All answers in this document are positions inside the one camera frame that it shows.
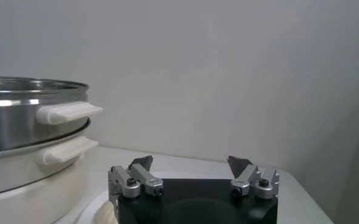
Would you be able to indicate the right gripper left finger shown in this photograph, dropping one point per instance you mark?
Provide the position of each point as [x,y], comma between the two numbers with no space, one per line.
[147,179]

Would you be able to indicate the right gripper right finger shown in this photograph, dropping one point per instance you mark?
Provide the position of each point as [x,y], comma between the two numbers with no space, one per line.
[246,178]

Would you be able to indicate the white steamed baozi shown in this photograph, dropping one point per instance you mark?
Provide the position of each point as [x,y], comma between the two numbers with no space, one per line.
[106,214]

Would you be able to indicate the white round plate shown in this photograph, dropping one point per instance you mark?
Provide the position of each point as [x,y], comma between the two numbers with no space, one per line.
[89,210]

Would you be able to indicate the white electric cooker base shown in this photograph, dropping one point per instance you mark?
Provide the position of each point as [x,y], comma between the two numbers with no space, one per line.
[30,198]

